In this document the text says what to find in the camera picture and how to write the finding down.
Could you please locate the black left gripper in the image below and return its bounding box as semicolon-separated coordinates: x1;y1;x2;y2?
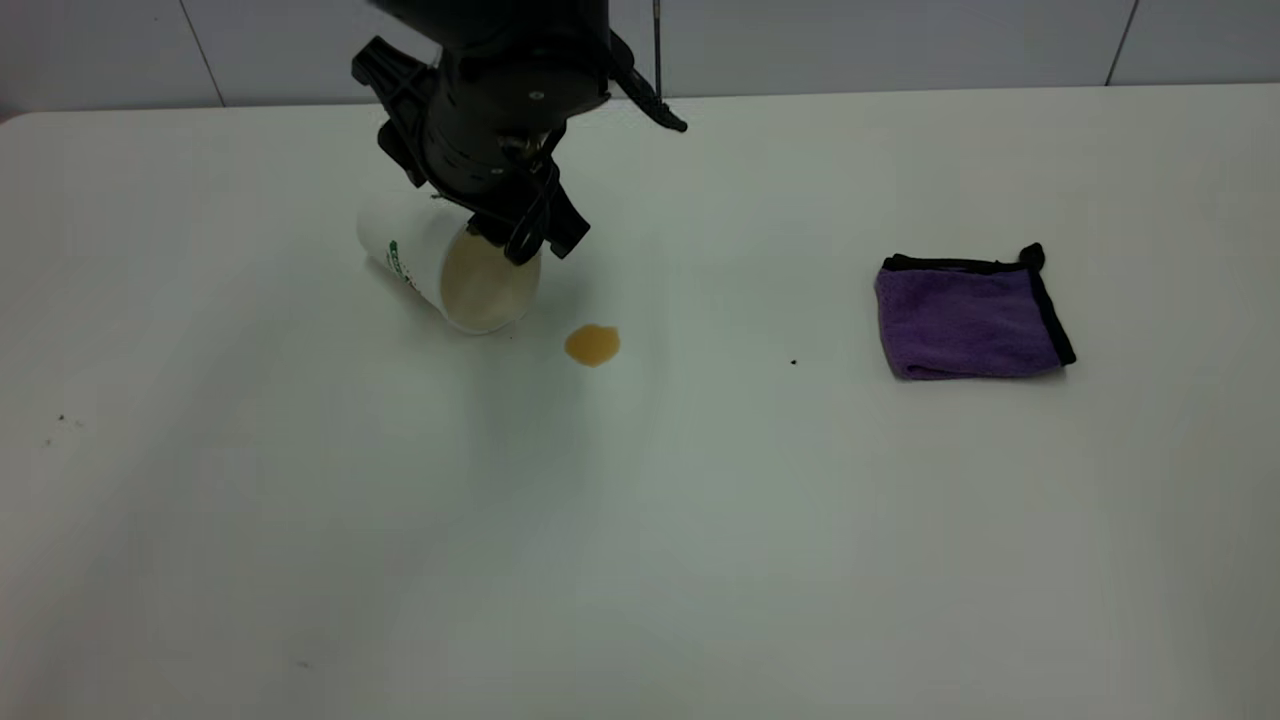
350;35;689;266

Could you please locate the white paper coffee cup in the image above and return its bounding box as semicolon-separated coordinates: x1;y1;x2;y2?
356;192;543;336

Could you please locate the purple cloth with black trim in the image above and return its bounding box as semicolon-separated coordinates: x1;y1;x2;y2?
875;243;1077;382

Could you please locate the brown liquid spill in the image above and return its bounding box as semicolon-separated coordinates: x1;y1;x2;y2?
565;324;622;368

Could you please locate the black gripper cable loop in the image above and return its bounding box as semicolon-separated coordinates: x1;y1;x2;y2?
503;125;561;267

